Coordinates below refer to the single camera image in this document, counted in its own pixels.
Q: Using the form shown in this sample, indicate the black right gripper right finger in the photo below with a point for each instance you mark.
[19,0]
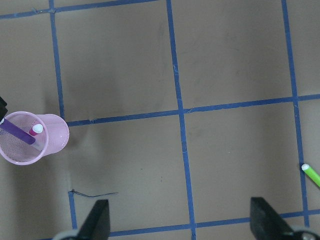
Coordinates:
[266,223]

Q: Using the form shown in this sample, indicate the pink highlighter pen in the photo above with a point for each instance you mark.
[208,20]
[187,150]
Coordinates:
[36,129]

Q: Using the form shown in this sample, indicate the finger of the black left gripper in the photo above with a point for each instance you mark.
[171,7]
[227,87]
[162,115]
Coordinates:
[3,108]

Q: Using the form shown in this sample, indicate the pink mesh cup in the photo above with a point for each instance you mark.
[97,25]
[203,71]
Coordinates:
[53,138]

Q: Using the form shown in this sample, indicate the green highlighter pen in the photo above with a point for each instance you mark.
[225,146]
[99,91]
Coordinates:
[311,173]

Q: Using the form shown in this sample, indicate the purple highlighter pen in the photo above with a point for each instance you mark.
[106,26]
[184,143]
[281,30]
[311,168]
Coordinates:
[20,134]

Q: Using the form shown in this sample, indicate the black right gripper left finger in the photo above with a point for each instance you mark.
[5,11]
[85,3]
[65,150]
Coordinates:
[97,225]

